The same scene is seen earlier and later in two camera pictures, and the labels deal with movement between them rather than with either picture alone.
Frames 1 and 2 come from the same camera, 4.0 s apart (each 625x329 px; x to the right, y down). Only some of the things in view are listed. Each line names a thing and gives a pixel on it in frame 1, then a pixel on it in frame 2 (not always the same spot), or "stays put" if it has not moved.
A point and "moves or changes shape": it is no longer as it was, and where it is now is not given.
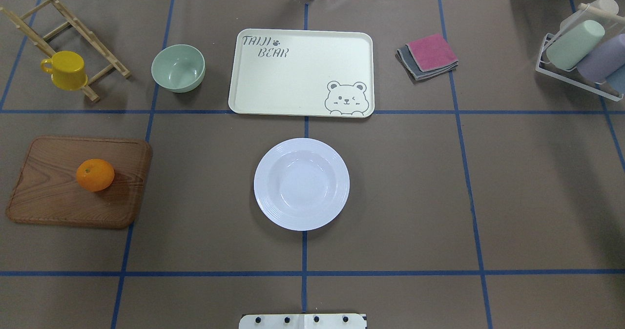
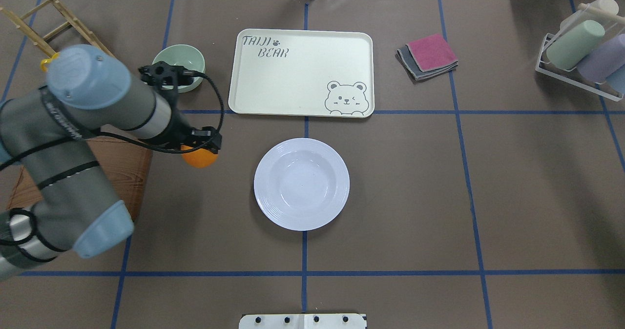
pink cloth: x=431 y=52 stays put
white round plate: x=302 y=184 stays put
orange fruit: x=95 y=175 moves or changes shape
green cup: x=566 y=52 stays put
